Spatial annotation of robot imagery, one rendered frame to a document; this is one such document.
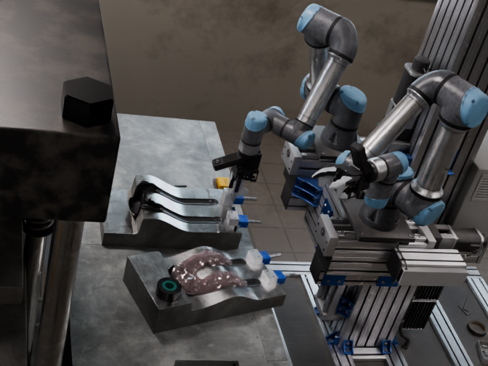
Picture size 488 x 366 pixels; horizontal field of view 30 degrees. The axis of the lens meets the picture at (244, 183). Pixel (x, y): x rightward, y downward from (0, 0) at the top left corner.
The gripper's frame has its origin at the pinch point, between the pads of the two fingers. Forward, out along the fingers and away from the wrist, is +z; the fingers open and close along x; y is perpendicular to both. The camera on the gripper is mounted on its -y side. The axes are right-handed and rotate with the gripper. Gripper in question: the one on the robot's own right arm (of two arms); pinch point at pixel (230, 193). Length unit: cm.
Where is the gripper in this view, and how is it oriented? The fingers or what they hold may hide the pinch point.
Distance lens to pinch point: 342.6
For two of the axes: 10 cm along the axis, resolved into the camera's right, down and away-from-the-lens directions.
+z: -2.3, 7.9, 5.6
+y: 9.5, 0.7, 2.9
